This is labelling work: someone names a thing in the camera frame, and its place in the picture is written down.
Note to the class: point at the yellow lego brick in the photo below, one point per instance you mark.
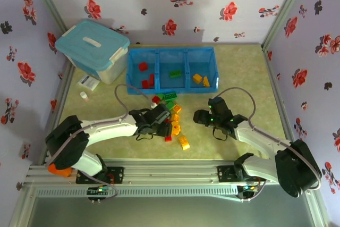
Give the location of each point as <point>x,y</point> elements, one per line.
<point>177,108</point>
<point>197,78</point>
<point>183,142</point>
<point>206,81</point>
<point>174,117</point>

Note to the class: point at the red lego brick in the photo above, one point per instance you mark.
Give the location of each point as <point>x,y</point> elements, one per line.
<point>143,66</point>
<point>156,99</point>
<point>151,79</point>
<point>145,84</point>
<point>168,138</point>

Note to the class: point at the yellow round lego piece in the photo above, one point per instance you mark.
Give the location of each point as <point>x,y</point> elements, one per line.
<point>176,128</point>

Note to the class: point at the green lego brick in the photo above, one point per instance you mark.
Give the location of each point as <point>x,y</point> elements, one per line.
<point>161,96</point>
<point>170,105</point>
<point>170,96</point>
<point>175,74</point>

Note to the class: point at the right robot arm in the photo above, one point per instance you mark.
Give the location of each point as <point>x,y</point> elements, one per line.
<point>260,139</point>

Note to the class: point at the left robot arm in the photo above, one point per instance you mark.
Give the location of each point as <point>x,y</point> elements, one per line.
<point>111,130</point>

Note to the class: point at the small white bottle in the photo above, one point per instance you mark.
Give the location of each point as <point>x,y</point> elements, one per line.
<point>84,96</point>

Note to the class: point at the white paper packet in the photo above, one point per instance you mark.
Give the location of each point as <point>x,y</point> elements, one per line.
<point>89,82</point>

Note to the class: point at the blue lidded storage box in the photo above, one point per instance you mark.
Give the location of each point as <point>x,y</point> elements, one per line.
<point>90,49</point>

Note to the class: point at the orange plastic cylinder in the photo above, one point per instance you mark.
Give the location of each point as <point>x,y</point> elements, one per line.
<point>63,172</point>

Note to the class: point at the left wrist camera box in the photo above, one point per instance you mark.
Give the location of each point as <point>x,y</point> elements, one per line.
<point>153,104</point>

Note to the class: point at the aluminium frame rail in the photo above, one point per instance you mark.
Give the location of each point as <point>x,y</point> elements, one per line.
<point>170,171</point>

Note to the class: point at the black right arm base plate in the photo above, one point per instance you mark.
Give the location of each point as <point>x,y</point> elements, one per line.
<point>225,173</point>

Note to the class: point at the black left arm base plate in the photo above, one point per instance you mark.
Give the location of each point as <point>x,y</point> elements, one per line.
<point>117,175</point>

